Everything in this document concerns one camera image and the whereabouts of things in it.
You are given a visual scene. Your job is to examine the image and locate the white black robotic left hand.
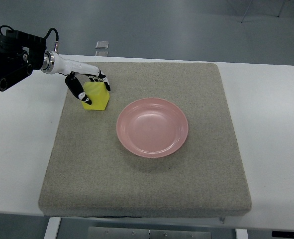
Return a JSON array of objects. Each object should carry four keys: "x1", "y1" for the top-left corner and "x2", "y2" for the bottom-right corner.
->
[{"x1": 41, "y1": 51, "x2": 110, "y2": 105}]

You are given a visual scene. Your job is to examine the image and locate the yellow foam block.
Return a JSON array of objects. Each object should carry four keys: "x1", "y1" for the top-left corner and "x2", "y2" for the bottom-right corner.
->
[{"x1": 82, "y1": 82, "x2": 109, "y2": 111}]

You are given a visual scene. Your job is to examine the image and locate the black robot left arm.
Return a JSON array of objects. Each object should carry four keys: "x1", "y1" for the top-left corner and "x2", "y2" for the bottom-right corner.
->
[{"x1": 0, "y1": 25, "x2": 59, "y2": 92}]

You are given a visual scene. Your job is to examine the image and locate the pink plate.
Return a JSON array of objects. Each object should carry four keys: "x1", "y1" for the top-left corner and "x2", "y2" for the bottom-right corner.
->
[{"x1": 116, "y1": 98, "x2": 189, "y2": 158}]

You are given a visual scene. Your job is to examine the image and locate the clear floor socket cover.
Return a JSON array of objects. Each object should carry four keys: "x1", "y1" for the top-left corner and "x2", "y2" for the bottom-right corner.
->
[{"x1": 96, "y1": 41, "x2": 109, "y2": 49}]

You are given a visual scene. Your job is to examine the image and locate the beige fabric cushion mat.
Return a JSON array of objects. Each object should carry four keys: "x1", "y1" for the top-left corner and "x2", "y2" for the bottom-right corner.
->
[{"x1": 38, "y1": 62, "x2": 252, "y2": 218}]

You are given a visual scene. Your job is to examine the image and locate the metal chair legs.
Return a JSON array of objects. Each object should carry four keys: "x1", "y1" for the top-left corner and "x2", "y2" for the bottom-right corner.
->
[{"x1": 240, "y1": 0, "x2": 287, "y2": 23}]

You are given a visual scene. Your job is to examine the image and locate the black device under table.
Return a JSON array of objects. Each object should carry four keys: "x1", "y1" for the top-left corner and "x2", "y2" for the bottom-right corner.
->
[{"x1": 272, "y1": 231, "x2": 294, "y2": 239}]

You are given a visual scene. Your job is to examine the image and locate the white table leg frame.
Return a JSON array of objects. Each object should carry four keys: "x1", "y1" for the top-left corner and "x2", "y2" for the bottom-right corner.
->
[{"x1": 44, "y1": 217, "x2": 61, "y2": 239}]

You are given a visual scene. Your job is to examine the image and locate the grey metal base plate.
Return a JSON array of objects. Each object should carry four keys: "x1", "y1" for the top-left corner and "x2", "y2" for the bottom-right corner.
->
[{"x1": 87, "y1": 227, "x2": 212, "y2": 239}]

